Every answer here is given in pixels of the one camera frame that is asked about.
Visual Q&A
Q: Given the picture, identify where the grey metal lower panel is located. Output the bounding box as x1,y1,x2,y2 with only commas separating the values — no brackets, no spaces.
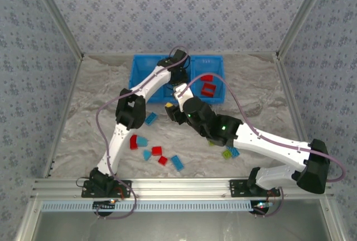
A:
16,199,349,241

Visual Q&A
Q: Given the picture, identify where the aluminium frame post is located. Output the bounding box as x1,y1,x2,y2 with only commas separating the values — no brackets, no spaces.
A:
276,0,334,57
27,0,85,59

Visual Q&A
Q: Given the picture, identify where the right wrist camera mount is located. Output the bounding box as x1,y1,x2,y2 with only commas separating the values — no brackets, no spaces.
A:
173,83,194,105

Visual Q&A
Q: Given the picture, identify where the red hollow lego frame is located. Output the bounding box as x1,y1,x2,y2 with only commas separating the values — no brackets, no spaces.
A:
201,83,218,98

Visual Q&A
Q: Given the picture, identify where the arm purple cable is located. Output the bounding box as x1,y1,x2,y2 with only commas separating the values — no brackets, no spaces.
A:
94,45,191,220
178,74,347,218

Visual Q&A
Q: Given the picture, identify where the aluminium table side rail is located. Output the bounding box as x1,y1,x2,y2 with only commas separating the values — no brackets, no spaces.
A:
43,54,84,179
274,52,315,152

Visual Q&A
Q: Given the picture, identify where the small controller board with LED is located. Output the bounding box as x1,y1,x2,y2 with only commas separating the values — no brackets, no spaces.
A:
252,200,276,210
93,199,117,211

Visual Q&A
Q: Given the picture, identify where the blue three-compartment bin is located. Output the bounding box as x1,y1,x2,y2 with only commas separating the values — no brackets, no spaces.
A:
128,54,225,104

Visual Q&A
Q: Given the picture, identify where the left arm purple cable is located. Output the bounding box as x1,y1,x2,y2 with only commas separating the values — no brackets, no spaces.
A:
94,45,191,220

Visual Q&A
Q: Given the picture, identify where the aluminium mounting rail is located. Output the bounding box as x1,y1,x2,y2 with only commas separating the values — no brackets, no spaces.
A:
30,177,335,200

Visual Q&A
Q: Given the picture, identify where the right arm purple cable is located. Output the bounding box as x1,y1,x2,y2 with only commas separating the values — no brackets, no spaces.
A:
178,74,347,218

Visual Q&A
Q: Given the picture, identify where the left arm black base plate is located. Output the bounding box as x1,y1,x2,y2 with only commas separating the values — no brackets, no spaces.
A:
81,180,132,199

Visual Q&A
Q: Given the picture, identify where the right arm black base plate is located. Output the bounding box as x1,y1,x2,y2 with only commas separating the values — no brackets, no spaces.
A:
229,179,281,199

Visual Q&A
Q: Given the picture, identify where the aluminium table end rail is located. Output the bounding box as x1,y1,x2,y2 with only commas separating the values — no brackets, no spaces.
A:
82,52,278,57

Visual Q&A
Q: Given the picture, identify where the perforated cable duct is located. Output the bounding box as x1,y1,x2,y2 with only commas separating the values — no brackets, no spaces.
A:
40,200,255,213

